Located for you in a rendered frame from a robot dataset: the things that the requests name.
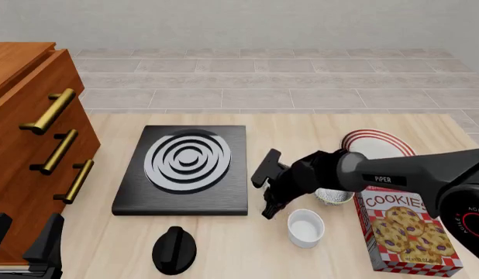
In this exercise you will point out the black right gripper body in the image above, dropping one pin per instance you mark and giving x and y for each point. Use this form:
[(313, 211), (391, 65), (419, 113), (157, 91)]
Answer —
[(288, 184)]

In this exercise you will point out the printed cookies box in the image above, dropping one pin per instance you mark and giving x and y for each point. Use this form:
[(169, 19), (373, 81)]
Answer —
[(406, 232)]

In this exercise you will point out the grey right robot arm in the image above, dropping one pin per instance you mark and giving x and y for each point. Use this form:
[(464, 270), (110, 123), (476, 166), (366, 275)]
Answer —
[(418, 171)]

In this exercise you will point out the wooden cabinet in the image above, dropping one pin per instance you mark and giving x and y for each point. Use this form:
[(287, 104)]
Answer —
[(14, 72)]

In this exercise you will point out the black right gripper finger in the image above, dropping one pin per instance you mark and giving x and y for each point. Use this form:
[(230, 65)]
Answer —
[(273, 207)]

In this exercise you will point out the white plate with red rings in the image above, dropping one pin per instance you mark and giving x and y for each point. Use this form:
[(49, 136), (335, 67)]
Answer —
[(375, 146)]

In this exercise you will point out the large wooden drawer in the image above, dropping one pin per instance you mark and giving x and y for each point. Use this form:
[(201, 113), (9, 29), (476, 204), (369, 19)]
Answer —
[(26, 87)]

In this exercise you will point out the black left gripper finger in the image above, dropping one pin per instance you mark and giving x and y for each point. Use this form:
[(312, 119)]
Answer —
[(45, 241), (0, 232)]

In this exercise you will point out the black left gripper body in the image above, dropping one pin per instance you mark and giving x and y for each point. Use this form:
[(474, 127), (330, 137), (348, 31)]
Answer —
[(34, 270)]

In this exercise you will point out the round black stove knob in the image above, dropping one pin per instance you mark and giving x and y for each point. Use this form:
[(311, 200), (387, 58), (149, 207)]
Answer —
[(173, 253)]

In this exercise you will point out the patterned bowl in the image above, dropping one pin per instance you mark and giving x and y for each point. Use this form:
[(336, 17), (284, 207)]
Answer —
[(334, 197)]

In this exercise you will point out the small white ramekin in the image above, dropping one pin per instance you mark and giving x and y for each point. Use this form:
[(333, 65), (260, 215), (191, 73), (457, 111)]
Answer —
[(306, 229)]

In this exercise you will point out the flat black stove plate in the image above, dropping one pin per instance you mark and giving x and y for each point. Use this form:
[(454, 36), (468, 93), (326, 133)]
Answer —
[(131, 197)]

